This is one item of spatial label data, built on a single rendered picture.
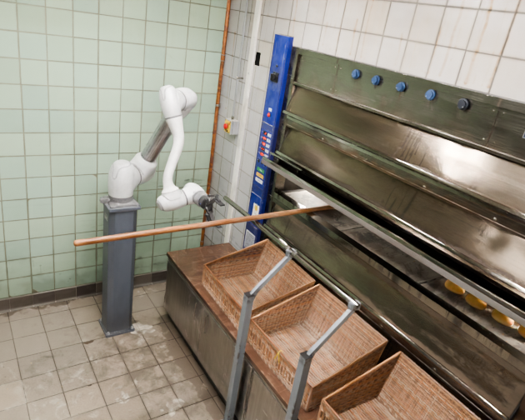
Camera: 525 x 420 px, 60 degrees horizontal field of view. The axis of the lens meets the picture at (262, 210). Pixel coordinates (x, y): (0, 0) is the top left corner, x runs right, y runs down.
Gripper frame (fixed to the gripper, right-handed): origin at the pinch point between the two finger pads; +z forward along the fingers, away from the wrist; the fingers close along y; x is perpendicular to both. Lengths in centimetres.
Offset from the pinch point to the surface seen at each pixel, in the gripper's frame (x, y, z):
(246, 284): -33, 60, -10
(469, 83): -53, -94, 89
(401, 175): -54, -47, 69
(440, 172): -52, -56, 90
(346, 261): -56, 12, 49
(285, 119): -56, -48, -28
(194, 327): -1, 89, -15
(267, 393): 1, 69, 69
